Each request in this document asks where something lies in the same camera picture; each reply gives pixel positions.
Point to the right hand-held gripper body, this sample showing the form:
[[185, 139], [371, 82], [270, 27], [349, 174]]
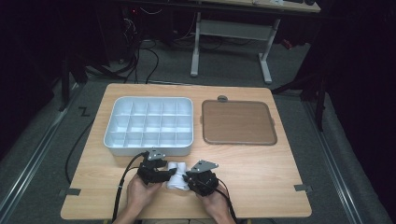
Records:
[[203, 183]]

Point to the small red object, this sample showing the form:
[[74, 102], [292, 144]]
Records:
[[286, 44]]

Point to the white divided storage box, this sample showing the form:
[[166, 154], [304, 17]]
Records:
[[149, 124]]

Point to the person's right hand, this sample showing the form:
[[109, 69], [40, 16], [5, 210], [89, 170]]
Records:
[[214, 203]]

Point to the person's left hand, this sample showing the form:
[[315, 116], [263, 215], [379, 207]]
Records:
[[141, 194]]

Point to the metal floor rail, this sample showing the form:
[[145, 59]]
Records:
[[37, 149], [334, 161]]

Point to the black metal stand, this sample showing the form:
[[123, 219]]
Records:
[[67, 81], [314, 93]]

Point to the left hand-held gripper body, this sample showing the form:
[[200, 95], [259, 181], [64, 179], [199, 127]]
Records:
[[149, 169]]

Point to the small grey round cap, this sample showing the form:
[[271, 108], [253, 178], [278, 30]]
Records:
[[222, 98]]

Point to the brown flat tray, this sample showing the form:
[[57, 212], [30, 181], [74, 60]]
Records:
[[238, 122]]

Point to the desk with white legs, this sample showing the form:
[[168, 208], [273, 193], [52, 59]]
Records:
[[233, 29]]

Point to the white sock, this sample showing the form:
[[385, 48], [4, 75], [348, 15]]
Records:
[[177, 179]]

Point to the black zigzag floor tape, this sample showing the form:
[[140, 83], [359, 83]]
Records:
[[83, 111]]

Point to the grey tape piece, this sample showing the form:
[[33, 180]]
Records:
[[303, 188], [70, 192]]

